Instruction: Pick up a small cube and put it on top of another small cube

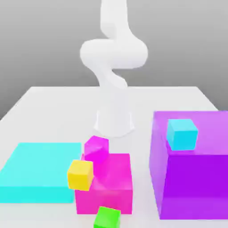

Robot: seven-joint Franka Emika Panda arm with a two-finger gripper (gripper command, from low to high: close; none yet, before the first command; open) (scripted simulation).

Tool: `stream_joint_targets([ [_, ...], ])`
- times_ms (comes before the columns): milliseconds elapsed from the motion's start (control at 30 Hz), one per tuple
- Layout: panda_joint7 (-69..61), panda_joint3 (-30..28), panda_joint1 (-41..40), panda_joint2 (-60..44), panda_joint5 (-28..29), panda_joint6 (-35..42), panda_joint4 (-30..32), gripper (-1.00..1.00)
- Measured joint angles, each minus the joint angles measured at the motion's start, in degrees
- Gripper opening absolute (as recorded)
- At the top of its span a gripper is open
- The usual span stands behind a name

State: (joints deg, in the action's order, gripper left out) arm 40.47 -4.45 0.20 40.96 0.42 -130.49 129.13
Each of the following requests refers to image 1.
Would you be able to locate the small green cube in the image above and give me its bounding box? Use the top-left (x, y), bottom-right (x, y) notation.
top-left (93, 206), bottom-right (121, 228)

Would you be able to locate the small yellow cube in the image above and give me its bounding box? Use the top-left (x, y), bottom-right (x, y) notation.
top-left (67, 159), bottom-right (94, 191)

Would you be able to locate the large pink box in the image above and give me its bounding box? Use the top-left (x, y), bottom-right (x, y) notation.
top-left (74, 153), bottom-right (133, 215)

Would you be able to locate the small magenta cube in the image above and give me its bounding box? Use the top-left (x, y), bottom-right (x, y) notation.
top-left (84, 135), bottom-right (110, 165)

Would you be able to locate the large purple box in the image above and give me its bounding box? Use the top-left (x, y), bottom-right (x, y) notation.
top-left (149, 110), bottom-right (228, 220)

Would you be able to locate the small cyan cube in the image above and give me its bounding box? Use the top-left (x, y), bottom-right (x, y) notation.
top-left (166, 118), bottom-right (199, 151)

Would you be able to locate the large cyan box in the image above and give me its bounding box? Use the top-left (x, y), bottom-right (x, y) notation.
top-left (0, 142), bottom-right (82, 204)

